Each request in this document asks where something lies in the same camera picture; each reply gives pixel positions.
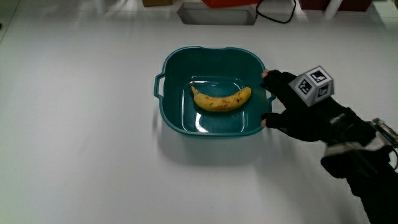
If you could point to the person's right hand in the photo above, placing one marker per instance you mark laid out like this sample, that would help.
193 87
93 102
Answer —
311 121

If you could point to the yellow banana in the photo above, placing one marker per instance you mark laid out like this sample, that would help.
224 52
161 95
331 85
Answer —
220 102

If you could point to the teal plastic basin plate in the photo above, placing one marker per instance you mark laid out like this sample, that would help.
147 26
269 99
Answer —
211 65

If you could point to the person's right forearm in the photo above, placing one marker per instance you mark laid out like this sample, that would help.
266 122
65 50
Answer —
376 186

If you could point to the dark red box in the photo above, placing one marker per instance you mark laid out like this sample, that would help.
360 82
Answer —
317 4

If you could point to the brown box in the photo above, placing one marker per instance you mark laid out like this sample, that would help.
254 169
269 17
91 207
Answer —
157 2

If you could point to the white post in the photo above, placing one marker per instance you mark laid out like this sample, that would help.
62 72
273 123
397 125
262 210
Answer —
332 7

